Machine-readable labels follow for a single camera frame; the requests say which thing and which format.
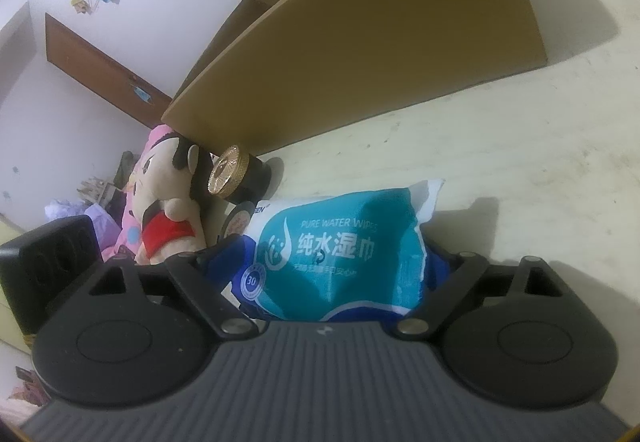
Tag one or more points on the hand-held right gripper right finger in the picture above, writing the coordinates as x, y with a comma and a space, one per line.
470, 277

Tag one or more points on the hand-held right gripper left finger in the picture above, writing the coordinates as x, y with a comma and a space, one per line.
222, 257

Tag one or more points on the black tape roll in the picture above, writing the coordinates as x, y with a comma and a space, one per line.
240, 219

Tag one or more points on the blue wet wipes packet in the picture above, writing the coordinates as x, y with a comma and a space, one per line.
325, 247

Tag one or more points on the brown cardboard box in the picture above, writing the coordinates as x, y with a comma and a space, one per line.
375, 46

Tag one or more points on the plush doll with red top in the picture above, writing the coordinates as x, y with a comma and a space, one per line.
165, 227

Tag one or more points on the lilac cloth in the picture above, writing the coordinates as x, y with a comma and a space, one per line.
107, 219

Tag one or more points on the pink printed blanket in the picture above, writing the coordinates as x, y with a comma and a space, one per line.
125, 242

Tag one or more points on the blue face mask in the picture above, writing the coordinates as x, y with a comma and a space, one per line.
142, 92

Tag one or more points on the brown wooden door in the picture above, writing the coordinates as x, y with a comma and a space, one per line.
90, 56

